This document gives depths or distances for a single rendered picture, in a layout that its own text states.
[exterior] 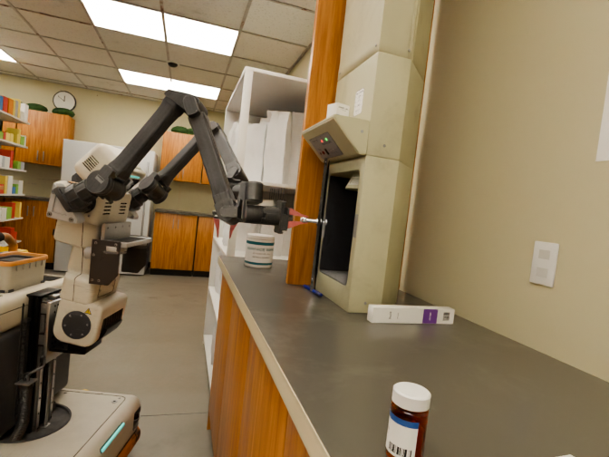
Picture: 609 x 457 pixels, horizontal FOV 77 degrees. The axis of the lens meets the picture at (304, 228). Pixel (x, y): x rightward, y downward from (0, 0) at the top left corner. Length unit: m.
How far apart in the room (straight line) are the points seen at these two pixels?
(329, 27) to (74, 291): 1.34
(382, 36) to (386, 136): 0.28
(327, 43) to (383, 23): 0.38
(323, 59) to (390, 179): 0.60
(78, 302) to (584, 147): 1.64
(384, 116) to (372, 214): 0.29
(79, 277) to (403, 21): 1.39
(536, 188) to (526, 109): 0.24
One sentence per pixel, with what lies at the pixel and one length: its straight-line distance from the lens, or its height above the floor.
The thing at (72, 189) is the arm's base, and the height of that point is 1.21.
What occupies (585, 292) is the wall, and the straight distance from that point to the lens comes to 1.14.
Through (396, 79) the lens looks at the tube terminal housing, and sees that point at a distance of 1.25.
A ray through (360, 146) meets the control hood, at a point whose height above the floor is 1.43.
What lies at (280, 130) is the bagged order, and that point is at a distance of 2.40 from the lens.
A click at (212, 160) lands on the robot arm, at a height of 1.35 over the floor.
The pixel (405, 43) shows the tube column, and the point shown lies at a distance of 1.31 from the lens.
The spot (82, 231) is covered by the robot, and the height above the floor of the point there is 1.06.
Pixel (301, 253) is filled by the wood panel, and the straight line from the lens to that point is 1.49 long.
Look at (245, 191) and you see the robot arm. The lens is 1.20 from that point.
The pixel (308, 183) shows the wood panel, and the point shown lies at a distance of 1.48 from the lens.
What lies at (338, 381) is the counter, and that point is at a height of 0.94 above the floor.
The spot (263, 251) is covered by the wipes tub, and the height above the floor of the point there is 1.02.
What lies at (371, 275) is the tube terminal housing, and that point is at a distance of 1.19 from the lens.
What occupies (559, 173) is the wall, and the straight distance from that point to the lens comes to 1.22.
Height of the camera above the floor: 1.24
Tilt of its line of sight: 3 degrees down
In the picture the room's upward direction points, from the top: 6 degrees clockwise
